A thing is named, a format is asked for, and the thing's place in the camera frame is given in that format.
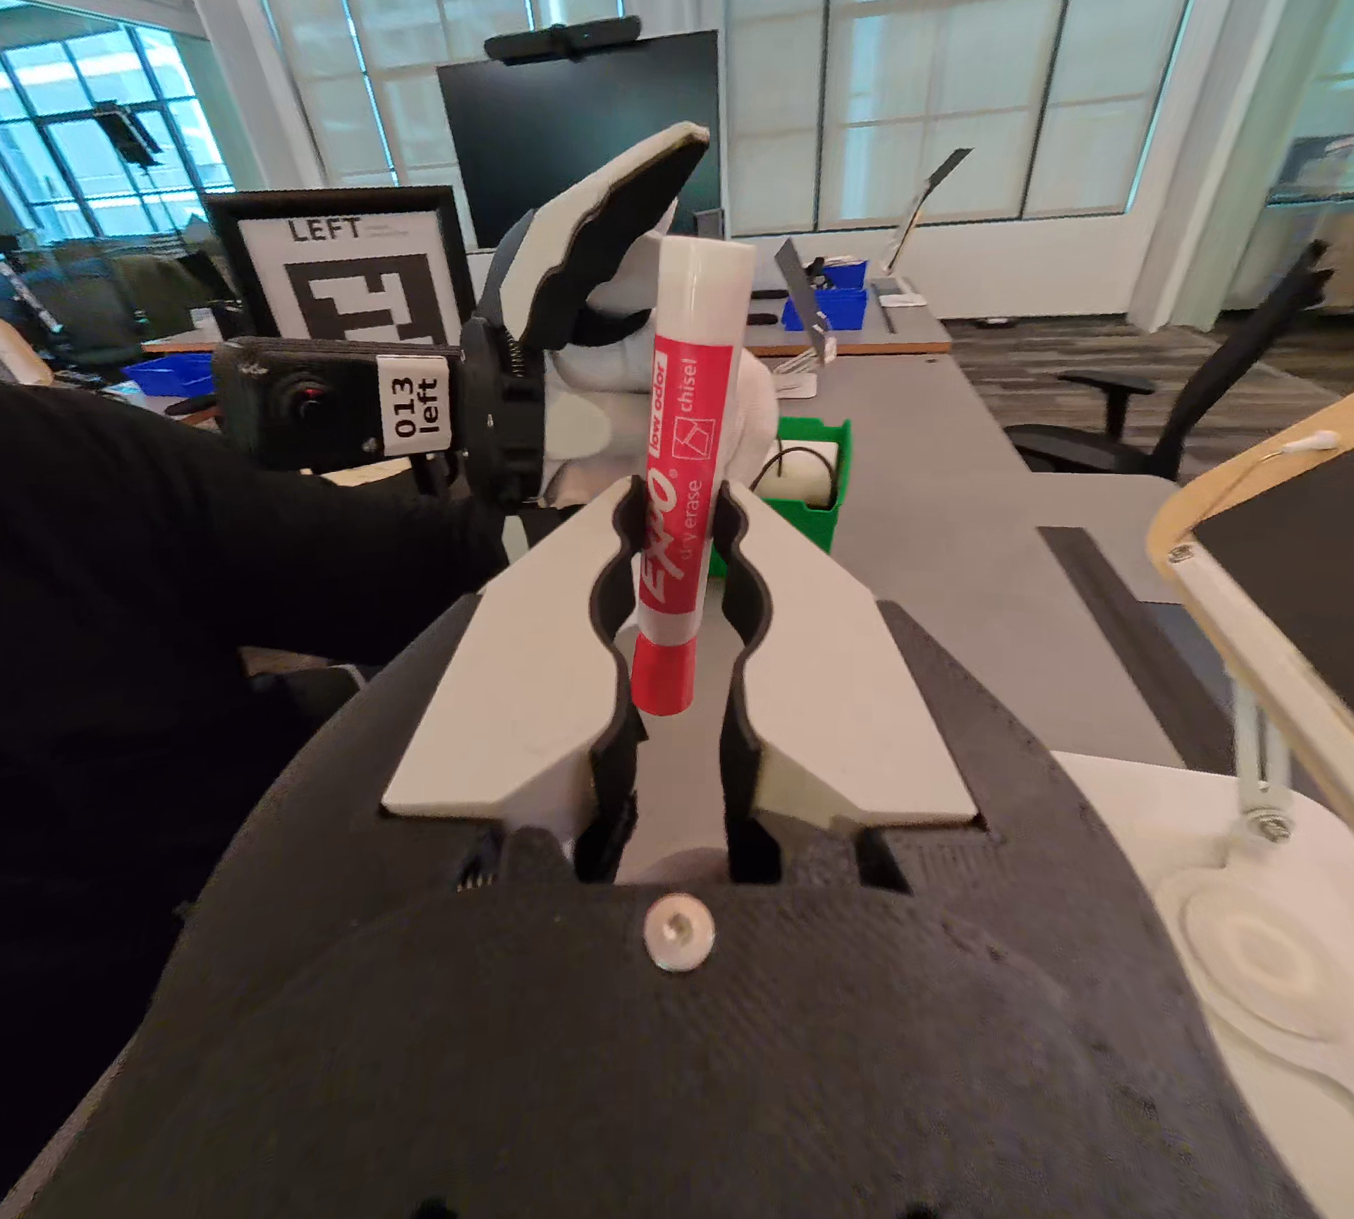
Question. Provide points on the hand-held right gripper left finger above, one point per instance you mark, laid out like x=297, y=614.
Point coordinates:
x=497, y=711

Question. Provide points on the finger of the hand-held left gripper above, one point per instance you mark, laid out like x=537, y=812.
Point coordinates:
x=592, y=224

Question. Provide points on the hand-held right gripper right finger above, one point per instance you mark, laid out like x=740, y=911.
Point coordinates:
x=857, y=711

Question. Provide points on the green plastic bin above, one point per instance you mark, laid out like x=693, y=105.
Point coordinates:
x=814, y=527

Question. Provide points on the red dry erase marker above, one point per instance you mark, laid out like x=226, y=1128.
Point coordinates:
x=687, y=414

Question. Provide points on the person's left forearm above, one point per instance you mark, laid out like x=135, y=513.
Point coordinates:
x=159, y=499

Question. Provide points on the person's left hand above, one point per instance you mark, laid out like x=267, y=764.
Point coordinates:
x=592, y=414

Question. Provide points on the large black monitor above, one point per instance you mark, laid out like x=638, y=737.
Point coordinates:
x=570, y=139

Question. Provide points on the black framed marker poster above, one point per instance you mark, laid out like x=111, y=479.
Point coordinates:
x=349, y=277

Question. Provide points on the blue plastic bin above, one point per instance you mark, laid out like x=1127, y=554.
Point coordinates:
x=168, y=374
x=830, y=303

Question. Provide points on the black webcam bar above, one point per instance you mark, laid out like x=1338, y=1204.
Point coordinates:
x=560, y=42

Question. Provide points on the background wooden edged desk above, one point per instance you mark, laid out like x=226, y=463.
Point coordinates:
x=909, y=331

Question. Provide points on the black office chair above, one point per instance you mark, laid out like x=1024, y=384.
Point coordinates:
x=1216, y=394

